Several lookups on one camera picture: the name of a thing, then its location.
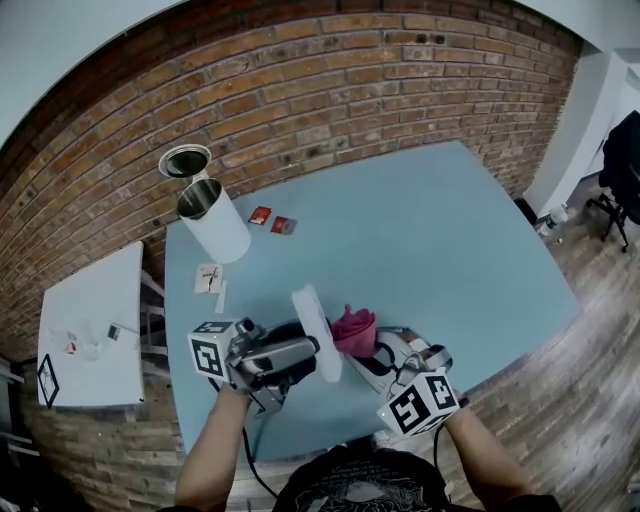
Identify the person's left forearm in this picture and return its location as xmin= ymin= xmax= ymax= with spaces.
xmin=174 ymin=382 xmax=251 ymax=512

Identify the clear plastic wrapper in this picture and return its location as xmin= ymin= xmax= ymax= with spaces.
xmin=74 ymin=319 xmax=109 ymax=361

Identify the black-framed white board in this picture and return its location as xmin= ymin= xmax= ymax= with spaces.
xmin=37 ymin=353 xmax=61 ymax=409

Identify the person's black printed shirt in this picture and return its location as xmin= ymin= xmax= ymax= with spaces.
xmin=272 ymin=443 xmax=566 ymax=512

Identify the white cylindrical bin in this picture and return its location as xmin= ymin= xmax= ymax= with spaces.
xmin=158 ymin=143 xmax=252 ymax=265

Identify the black office chair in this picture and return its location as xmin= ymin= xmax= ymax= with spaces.
xmin=584 ymin=110 xmax=640 ymax=254

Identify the pink cloth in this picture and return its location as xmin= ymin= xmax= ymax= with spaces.
xmin=331 ymin=303 xmax=379 ymax=359

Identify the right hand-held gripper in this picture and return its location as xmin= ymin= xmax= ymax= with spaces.
xmin=345 ymin=326 xmax=460 ymax=440

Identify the clear plastic bottle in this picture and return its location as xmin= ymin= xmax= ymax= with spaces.
xmin=535 ymin=203 xmax=570 ymax=236

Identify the white paper sachet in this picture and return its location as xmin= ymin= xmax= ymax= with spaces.
xmin=192 ymin=263 xmax=224 ymax=294

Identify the small white folding table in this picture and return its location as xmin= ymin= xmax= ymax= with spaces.
xmin=36 ymin=240 xmax=169 ymax=424

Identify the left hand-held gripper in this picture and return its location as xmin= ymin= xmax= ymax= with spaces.
xmin=188 ymin=318 xmax=321 ymax=419

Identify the person's right forearm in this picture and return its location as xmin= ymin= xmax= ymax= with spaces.
xmin=442 ymin=407 xmax=536 ymax=512

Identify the white remote control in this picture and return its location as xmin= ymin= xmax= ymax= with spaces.
xmin=291 ymin=283 xmax=344 ymax=385

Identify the grey metal rack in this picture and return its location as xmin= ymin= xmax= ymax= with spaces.
xmin=0 ymin=359 xmax=41 ymax=456

